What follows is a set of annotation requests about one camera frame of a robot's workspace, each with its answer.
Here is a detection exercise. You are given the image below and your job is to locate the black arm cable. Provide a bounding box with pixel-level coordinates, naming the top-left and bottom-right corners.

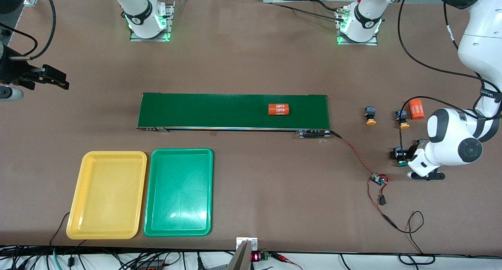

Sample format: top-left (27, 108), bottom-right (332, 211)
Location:
top-left (397, 0), bottom-right (502, 151)
top-left (0, 0), bottom-right (56, 62)

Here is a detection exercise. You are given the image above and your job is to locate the yellow plastic tray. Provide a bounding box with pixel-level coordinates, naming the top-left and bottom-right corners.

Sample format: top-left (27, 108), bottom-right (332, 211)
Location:
top-left (66, 151), bottom-right (148, 240)

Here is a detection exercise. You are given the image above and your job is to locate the thin black cable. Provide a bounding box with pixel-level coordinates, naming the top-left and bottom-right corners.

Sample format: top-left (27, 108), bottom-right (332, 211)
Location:
top-left (49, 212), bottom-right (71, 247)
top-left (394, 210), bottom-right (436, 265)

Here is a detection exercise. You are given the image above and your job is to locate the green conveyor belt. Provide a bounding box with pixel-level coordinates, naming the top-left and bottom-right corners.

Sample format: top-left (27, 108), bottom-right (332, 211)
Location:
top-left (136, 92), bottom-right (332, 139)

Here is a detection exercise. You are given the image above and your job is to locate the green plastic tray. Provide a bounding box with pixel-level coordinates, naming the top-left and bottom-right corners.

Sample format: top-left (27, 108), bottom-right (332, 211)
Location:
top-left (144, 148), bottom-right (214, 237)

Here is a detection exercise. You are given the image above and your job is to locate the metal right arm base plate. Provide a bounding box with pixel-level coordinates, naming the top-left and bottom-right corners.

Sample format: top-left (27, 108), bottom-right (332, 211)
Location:
top-left (129, 0), bottom-right (175, 42)

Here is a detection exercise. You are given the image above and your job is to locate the black power cable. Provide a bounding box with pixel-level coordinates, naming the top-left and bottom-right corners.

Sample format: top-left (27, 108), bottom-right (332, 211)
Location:
top-left (262, 1), bottom-right (347, 21)

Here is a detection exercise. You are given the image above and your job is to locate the red black wire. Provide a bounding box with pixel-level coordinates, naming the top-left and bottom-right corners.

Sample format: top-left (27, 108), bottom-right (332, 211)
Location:
top-left (331, 131), bottom-right (397, 228)

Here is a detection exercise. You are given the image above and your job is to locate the red black clip lead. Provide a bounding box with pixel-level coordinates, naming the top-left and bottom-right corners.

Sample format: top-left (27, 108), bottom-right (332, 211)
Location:
top-left (271, 252), bottom-right (303, 270)

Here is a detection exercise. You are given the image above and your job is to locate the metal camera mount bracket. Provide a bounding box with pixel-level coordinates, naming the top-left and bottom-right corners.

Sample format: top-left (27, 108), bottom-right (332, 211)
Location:
top-left (226, 237), bottom-right (258, 270)

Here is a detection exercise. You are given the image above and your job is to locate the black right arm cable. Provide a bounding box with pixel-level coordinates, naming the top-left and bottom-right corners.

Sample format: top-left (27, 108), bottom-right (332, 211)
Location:
top-left (0, 0), bottom-right (56, 62)

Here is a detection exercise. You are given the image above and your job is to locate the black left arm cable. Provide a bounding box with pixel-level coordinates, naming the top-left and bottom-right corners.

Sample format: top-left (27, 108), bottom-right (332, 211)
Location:
top-left (397, 0), bottom-right (502, 151)

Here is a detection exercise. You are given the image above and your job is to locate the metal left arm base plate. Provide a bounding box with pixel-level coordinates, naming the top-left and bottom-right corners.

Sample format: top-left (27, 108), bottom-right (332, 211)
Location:
top-left (335, 7), bottom-right (379, 46)

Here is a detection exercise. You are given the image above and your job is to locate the orange cylinder with white print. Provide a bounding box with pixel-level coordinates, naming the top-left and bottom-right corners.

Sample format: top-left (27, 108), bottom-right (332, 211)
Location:
top-left (409, 99), bottom-right (426, 120)
top-left (268, 103), bottom-right (290, 116)

